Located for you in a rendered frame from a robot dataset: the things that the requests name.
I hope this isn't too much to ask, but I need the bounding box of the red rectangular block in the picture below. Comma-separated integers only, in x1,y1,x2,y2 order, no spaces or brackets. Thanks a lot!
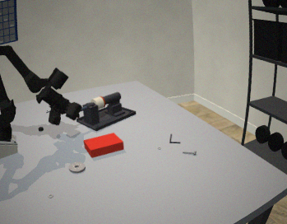
84,133,124,158

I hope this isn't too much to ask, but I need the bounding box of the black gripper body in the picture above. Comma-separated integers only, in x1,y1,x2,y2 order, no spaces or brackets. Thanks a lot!
50,93,82,120

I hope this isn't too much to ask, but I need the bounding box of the grey flat washer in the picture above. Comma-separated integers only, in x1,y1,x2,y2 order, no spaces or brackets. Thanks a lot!
69,162,86,173

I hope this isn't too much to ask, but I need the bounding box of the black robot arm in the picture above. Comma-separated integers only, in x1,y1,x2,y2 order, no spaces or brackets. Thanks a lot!
0,45,68,142

